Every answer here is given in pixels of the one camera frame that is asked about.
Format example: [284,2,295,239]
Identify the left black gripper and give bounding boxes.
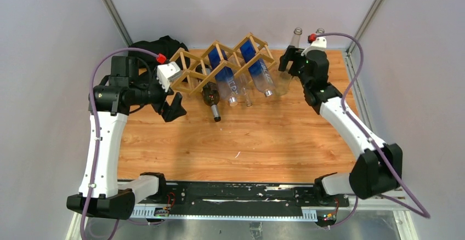
[130,71,187,121]

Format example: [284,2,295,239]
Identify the blue bottle silver cap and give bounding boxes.
[240,39,275,97]

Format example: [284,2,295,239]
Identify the blue bottle cork stopper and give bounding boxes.
[208,49,239,107]

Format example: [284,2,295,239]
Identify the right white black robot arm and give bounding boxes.
[279,45,402,206]

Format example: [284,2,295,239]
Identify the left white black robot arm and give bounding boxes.
[66,56,186,220]

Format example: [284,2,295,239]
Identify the dark green wine bottle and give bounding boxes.
[201,82,221,122]

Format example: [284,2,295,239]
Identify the wooden wine rack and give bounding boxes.
[169,32,277,96]

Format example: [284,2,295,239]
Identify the black cloth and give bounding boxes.
[128,36,189,71]

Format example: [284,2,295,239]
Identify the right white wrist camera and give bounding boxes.
[300,35,327,56]

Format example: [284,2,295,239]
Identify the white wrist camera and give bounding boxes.
[300,35,327,56]
[156,62,182,93]

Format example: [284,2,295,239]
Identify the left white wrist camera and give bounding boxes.
[156,62,182,93]

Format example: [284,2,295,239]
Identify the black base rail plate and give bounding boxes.
[131,181,349,221]

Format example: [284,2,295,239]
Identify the aluminium frame rail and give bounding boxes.
[66,180,418,239]

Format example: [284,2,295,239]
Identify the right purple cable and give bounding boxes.
[308,32,431,230]

